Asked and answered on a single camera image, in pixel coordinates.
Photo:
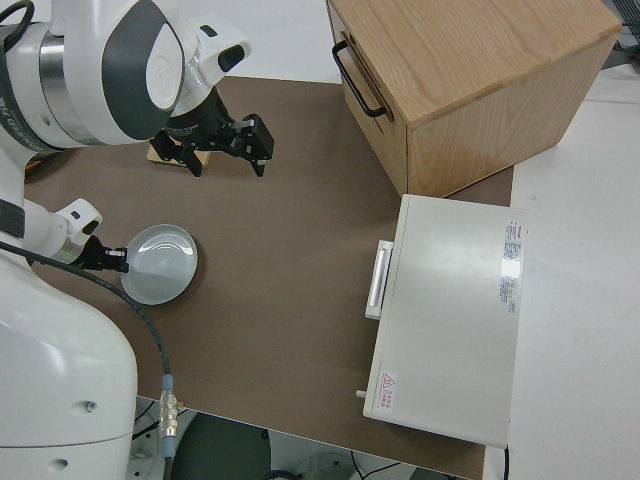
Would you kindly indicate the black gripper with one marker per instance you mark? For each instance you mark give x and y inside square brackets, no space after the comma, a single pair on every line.
[95,253]
[200,120]

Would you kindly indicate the gray plate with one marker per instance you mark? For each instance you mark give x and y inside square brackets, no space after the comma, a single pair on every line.
[160,265]

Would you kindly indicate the wooden mug rack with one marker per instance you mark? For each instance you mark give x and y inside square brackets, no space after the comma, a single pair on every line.
[205,159]

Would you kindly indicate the brown table mat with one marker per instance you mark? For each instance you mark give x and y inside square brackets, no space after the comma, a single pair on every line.
[300,225]

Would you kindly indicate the black round base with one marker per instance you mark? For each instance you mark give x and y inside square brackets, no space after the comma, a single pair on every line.
[220,450]

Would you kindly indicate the white toaster oven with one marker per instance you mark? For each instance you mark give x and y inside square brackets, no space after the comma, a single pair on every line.
[450,310]

